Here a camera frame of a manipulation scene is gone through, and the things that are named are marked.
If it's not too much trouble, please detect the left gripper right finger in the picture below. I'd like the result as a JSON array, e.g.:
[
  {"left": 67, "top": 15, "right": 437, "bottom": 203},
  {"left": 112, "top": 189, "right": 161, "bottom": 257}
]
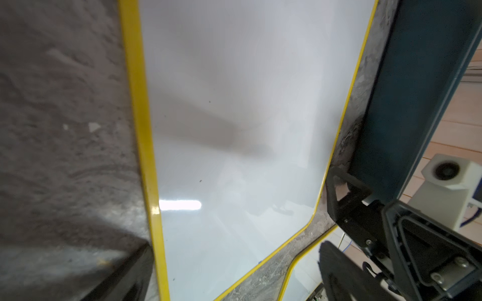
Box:
[{"left": 318, "top": 242, "right": 395, "bottom": 301}]

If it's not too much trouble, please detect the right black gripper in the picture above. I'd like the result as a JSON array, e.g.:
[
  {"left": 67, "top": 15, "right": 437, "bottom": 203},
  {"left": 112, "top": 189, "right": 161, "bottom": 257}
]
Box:
[{"left": 326, "top": 167, "right": 481, "bottom": 300}]

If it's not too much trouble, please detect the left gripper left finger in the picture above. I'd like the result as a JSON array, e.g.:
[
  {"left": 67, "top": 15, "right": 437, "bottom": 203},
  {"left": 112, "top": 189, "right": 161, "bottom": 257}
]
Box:
[{"left": 82, "top": 243, "right": 154, "bottom": 301}]

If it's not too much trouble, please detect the yellow-framed whiteboard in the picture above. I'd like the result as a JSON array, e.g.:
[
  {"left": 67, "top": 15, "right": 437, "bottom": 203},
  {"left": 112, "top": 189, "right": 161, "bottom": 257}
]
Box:
[
  {"left": 277, "top": 226, "right": 352, "bottom": 300},
  {"left": 119, "top": 1, "right": 377, "bottom": 300}
]

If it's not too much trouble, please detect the teal plastic storage box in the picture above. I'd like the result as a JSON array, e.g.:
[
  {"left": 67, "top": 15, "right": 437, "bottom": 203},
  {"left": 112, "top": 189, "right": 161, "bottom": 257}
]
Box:
[{"left": 350, "top": 1, "right": 481, "bottom": 203}]

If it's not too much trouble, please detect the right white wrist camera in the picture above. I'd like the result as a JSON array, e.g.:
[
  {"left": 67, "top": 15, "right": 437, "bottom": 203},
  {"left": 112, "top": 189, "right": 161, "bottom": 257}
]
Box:
[{"left": 408, "top": 154, "right": 481, "bottom": 232}]

